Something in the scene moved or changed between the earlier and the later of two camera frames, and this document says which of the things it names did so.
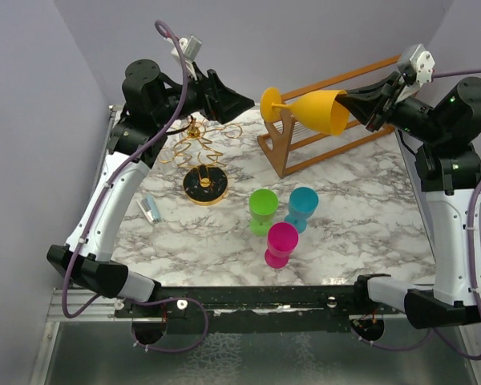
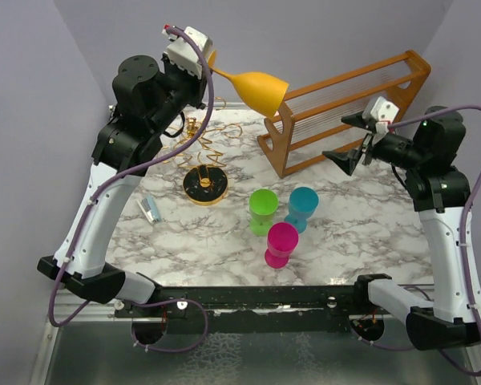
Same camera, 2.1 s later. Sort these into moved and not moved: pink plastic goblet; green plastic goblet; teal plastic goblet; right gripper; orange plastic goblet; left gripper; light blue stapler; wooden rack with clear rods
Moved: left gripper; right gripper; orange plastic goblet
Not moved: wooden rack with clear rods; pink plastic goblet; green plastic goblet; light blue stapler; teal plastic goblet
